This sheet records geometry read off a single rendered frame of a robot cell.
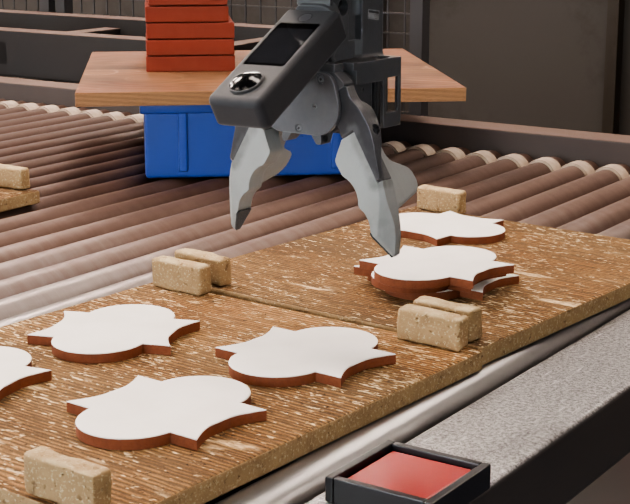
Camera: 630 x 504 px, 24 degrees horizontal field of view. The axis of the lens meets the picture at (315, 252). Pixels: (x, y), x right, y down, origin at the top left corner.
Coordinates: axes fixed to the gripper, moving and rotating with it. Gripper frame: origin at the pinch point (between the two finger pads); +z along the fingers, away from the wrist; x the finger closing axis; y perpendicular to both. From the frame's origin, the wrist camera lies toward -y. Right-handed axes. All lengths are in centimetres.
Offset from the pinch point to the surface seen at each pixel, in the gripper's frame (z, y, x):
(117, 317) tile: 8.1, -2.4, 17.7
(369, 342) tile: 8.1, 4.5, -2.7
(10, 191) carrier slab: 9, 30, 68
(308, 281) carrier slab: 8.9, 18.7, 14.2
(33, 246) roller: 11, 18, 51
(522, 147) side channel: 10, 100, 38
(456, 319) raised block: 6.4, 8.9, -7.8
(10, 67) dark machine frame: 7, 108, 157
